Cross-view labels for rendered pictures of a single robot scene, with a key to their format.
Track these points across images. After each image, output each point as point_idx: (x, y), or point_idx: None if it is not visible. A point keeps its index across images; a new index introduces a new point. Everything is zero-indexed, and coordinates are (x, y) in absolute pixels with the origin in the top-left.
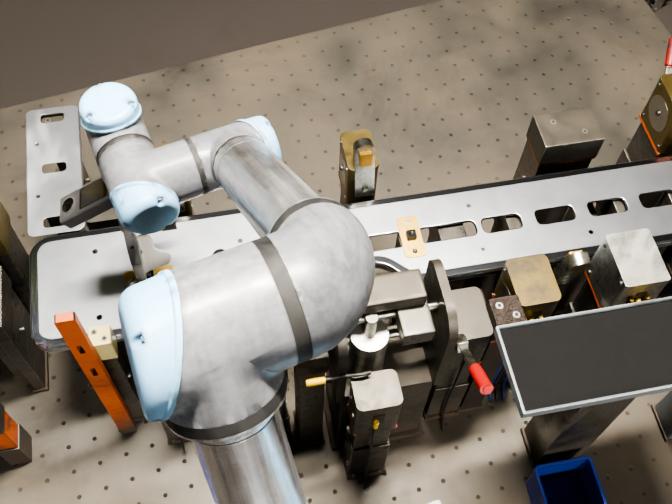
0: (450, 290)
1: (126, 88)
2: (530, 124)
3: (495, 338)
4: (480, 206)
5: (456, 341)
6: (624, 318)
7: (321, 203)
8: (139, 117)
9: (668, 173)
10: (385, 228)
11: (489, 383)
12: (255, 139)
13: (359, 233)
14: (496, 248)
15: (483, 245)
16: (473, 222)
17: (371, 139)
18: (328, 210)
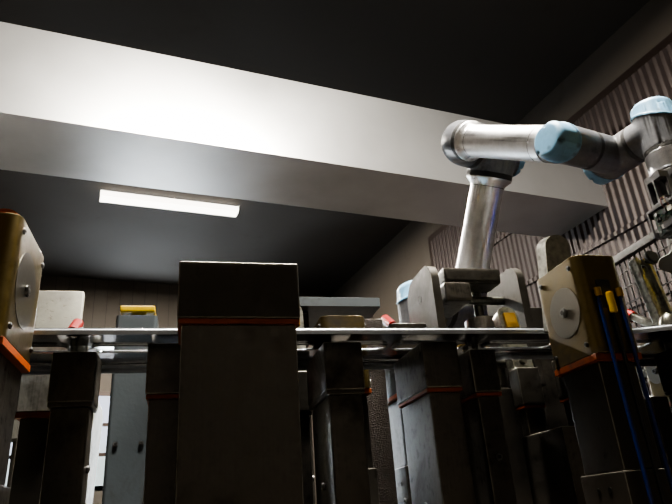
0: (416, 275)
1: (644, 99)
2: (298, 286)
3: (378, 308)
4: (388, 336)
5: (408, 310)
6: None
7: (466, 120)
8: (631, 118)
9: (85, 335)
10: (508, 339)
11: (383, 315)
12: (541, 126)
13: (448, 126)
14: (367, 354)
15: (383, 352)
16: (397, 343)
17: (562, 263)
18: (461, 120)
